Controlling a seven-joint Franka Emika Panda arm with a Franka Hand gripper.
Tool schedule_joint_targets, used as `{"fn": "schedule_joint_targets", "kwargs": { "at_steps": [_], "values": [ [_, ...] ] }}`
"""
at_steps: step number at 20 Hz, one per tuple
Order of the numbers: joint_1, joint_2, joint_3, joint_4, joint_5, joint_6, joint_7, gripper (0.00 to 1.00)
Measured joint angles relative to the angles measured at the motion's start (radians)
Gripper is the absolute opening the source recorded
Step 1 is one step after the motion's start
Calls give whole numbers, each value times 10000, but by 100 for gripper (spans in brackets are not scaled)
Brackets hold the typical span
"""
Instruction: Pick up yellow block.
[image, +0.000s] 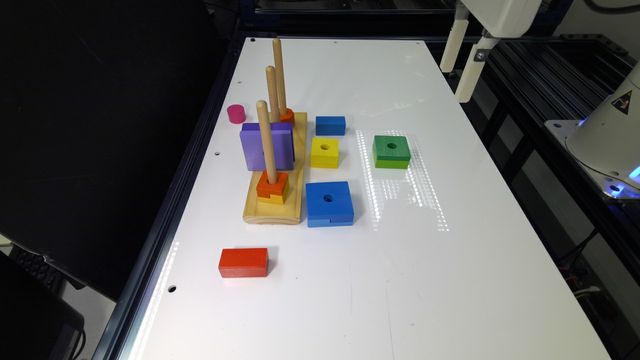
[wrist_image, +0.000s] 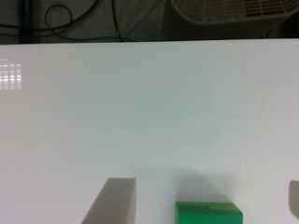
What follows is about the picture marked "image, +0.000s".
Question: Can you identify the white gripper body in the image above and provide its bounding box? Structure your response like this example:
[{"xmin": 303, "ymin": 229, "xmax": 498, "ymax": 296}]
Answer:
[{"xmin": 461, "ymin": 0, "xmax": 541, "ymax": 38}]

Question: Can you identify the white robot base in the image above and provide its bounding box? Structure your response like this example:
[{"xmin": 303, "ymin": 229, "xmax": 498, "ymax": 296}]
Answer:
[{"xmin": 544, "ymin": 67, "xmax": 639, "ymax": 202}]

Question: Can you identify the yellow square block with hole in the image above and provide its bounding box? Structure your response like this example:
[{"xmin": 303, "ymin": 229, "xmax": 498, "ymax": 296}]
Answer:
[{"xmin": 311, "ymin": 137, "xmax": 339, "ymax": 169}]

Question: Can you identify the wooden peg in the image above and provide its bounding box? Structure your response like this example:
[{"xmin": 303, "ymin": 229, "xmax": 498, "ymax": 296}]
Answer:
[
  {"xmin": 256, "ymin": 100, "xmax": 277, "ymax": 185},
  {"xmin": 273, "ymin": 38, "xmax": 287, "ymax": 117},
  {"xmin": 265, "ymin": 65, "xmax": 281, "ymax": 123}
]

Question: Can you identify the wooden peg base board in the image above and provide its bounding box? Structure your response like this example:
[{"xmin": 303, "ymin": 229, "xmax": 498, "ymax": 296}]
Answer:
[{"xmin": 243, "ymin": 112, "xmax": 307, "ymax": 225}]

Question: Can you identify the small blue rectangular block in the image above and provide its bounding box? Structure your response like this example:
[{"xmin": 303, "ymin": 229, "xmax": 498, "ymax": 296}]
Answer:
[{"xmin": 315, "ymin": 116, "xmax": 346, "ymax": 136}]

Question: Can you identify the purple square block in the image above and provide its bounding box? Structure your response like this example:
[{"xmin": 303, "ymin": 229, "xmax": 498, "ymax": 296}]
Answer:
[{"xmin": 240, "ymin": 123, "xmax": 295, "ymax": 171}]

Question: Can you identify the orange round block rear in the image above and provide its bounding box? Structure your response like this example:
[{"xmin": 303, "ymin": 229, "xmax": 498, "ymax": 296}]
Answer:
[{"xmin": 280, "ymin": 108, "xmax": 295, "ymax": 126}]

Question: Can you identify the orange notched block front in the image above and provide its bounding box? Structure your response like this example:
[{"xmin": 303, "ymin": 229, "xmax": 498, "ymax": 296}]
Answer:
[{"xmin": 256, "ymin": 171, "xmax": 289, "ymax": 198}]

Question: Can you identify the rear wooden peg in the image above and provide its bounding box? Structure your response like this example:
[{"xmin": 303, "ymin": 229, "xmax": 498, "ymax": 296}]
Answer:
[{"xmin": 273, "ymin": 38, "xmax": 287, "ymax": 117}]

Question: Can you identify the pink cylinder block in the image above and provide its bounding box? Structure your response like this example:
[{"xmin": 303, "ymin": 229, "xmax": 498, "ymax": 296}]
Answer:
[{"xmin": 227, "ymin": 104, "xmax": 246, "ymax": 124}]

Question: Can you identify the large blue square block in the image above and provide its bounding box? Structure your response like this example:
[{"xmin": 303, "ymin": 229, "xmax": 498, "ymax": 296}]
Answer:
[{"xmin": 306, "ymin": 181, "xmax": 354, "ymax": 227}]

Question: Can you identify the middle wooden peg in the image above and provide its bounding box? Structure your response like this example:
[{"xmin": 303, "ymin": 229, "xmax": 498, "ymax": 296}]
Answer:
[{"xmin": 265, "ymin": 65, "xmax": 281, "ymax": 123}]

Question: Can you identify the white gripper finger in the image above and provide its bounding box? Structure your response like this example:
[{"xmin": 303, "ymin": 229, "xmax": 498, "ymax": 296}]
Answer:
[
  {"xmin": 455, "ymin": 36, "xmax": 500, "ymax": 103},
  {"xmin": 440, "ymin": 19, "xmax": 469, "ymax": 73}
]

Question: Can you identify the red rectangular block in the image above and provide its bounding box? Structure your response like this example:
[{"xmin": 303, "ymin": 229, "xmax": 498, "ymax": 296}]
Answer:
[{"xmin": 218, "ymin": 248, "xmax": 269, "ymax": 278}]

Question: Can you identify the black monitor panel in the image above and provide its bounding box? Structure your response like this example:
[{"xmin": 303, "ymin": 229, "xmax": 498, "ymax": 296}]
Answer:
[{"xmin": 1, "ymin": 0, "xmax": 225, "ymax": 299}]

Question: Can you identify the green square block with hole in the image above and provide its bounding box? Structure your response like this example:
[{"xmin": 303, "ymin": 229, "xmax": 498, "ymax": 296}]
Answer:
[{"xmin": 373, "ymin": 135, "xmax": 411, "ymax": 169}]

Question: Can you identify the yellow block under orange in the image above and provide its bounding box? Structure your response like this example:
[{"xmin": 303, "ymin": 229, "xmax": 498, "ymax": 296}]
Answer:
[{"xmin": 256, "ymin": 183, "xmax": 289, "ymax": 205}]

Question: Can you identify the front wooden peg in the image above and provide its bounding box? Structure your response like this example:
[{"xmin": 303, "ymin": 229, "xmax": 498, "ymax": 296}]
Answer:
[{"xmin": 256, "ymin": 100, "xmax": 277, "ymax": 185}]

